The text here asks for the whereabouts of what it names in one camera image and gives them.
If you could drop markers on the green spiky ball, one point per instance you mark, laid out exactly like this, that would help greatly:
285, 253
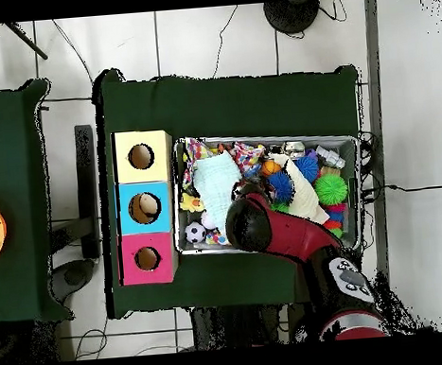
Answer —
331, 189

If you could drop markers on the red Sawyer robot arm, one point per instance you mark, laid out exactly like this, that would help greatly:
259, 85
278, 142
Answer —
297, 237

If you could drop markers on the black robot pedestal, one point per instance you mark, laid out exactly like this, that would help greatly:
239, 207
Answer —
232, 325

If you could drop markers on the black tripod leg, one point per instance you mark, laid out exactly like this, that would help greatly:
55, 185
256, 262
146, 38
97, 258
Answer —
27, 41

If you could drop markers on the black upright stand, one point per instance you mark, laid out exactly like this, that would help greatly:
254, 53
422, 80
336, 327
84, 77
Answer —
85, 162

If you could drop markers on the wooden three-hole box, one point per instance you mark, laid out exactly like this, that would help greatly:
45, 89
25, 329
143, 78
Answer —
165, 221

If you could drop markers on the black round stand base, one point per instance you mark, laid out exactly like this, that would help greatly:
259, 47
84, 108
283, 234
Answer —
291, 15

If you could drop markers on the dark green table cloth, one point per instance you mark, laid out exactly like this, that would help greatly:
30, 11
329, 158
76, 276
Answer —
218, 103
5, 150

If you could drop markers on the yellow plush toy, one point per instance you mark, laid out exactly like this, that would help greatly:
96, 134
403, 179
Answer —
191, 203

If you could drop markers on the mint green muslin cloth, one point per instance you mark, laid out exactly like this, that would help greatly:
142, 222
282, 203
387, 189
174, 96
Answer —
215, 186

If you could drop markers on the cream muslin cloth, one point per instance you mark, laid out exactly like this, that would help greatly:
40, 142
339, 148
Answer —
305, 194

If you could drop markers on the mini orange basketball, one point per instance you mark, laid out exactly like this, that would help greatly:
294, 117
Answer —
270, 168

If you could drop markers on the small soccer ball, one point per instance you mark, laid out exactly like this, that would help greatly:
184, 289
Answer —
195, 232

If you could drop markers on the grey oval floor object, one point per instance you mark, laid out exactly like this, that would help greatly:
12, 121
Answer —
74, 276

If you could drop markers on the blue spiky ball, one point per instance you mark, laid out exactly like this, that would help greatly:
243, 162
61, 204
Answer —
308, 167
282, 185

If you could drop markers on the polka dot cloth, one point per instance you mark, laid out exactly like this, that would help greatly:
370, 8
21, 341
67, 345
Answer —
194, 152
249, 155

